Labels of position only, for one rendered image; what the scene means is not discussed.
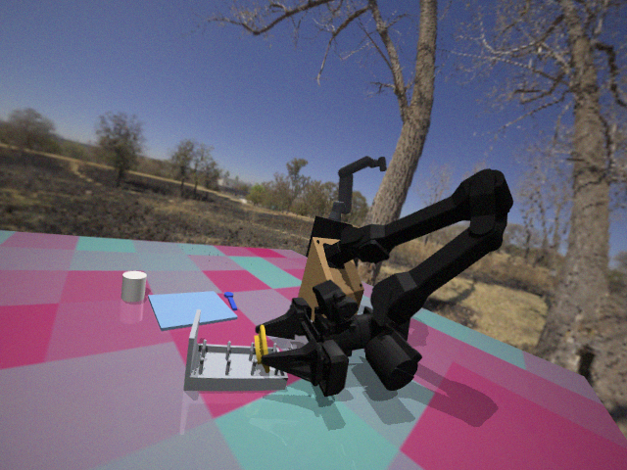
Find light blue flat mat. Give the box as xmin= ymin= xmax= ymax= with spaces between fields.
xmin=148 ymin=291 xmax=237 ymax=331

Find white cylinder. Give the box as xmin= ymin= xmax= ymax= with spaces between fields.
xmin=121 ymin=271 xmax=147 ymax=303

